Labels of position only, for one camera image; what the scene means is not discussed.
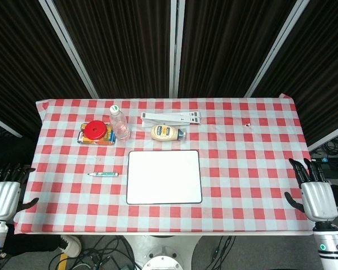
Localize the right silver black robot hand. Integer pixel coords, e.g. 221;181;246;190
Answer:
284;157;338;223

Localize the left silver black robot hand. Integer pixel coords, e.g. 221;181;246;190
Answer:
0;162;39;222

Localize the green marker pen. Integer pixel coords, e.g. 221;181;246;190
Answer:
87;172;119;178

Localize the red white checkered tablecloth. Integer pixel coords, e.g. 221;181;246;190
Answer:
13;94;321;236

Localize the white board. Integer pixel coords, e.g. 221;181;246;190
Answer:
126;150;203;205

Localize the black power strip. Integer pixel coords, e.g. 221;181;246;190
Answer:
312;156;338;178

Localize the red round disc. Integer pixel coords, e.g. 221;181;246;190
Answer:
84;120;106;140

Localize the colourful snack package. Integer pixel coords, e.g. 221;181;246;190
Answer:
77;123;116;146

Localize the clear plastic water bottle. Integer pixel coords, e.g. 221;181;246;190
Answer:
109;105;131;141

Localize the mayonnaise squeeze bottle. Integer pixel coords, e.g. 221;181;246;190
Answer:
150;124;187;141

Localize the white folding stand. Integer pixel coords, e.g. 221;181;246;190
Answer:
141;111;202;128

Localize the black cable tangle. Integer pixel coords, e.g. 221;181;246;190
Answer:
311;139;338;158

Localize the white partition post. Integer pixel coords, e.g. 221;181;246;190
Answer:
0;112;23;138
244;0;310;98
168;0;185;98
308;120;338;152
38;0;99;99

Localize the black cable with inline box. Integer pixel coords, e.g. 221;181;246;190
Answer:
211;235;233;264

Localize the black floor cable bundle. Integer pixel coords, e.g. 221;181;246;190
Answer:
49;235;136;270

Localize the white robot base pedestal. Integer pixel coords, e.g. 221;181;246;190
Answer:
121;235;203;270

